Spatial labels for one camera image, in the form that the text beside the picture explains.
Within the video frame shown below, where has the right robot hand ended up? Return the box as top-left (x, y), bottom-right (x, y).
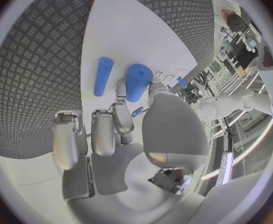
top-left (52, 79), bottom-right (210, 224)

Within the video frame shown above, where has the short blue peg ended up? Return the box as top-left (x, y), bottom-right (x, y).
top-left (175, 76), bottom-right (188, 90)

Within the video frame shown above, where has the white task board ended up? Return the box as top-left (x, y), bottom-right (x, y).
top-left (79, 0), bottom-right (200, 155)

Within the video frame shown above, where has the person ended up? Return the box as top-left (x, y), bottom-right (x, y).
top-left (219, 8), bottom-right (260, 70)

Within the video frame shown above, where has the thick blue cylinder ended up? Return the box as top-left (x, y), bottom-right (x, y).
top-left (125, 64), bottom-right (155, 103)

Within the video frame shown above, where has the long thin blue cylinder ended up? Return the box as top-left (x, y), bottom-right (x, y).
top-left (93, 57), bottom-right (115, 98)

